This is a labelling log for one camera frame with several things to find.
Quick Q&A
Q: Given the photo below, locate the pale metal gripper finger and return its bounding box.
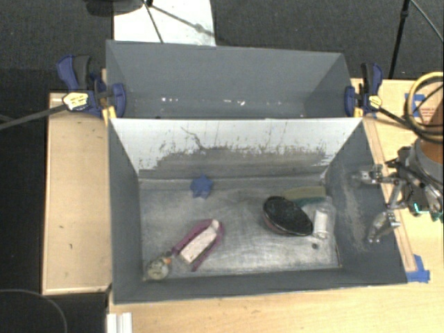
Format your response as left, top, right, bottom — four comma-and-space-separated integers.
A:
367, 210, 402, 245
351, 164, 383, 187

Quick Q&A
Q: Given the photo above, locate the small clear plastic bottle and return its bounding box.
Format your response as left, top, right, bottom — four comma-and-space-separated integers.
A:
311, 207, 331, 240

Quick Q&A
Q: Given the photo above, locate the yellow and green sponge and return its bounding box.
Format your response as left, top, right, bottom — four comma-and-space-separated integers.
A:
282, 185, 327, 207

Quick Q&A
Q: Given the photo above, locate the black bowl with red underside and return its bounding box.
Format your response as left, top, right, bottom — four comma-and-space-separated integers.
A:
262, 195, 315, 237

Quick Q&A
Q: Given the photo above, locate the grey metal bin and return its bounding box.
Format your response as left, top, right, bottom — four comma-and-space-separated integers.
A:
105, 39, 409, 305

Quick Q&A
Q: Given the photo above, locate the blue star-shaped toy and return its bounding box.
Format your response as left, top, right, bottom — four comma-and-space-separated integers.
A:
189, 174, 214, 200

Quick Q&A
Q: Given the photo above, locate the small round pale ball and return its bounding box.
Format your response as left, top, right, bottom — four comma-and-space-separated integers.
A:
145, 251, 171, 280

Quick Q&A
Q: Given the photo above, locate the pale wood flat board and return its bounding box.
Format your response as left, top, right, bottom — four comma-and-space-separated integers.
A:
41, 92, 114, 296

